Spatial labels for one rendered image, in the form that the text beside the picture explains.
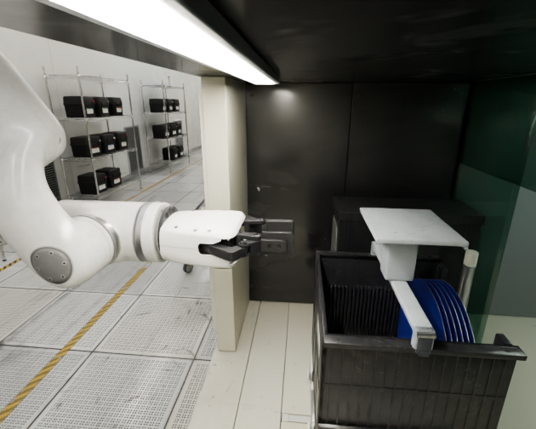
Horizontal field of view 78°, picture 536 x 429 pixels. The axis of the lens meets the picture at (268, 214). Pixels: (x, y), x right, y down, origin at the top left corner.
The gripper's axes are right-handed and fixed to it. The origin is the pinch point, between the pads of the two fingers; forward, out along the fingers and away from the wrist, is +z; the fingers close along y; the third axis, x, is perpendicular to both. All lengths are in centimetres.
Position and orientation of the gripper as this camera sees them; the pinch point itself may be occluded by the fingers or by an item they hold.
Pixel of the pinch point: (279, 237)
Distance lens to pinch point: 45.3
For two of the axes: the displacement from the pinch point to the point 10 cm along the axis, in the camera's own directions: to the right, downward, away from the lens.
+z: 10.0, 0.3, -0.9
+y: -1.0, 3.2, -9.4
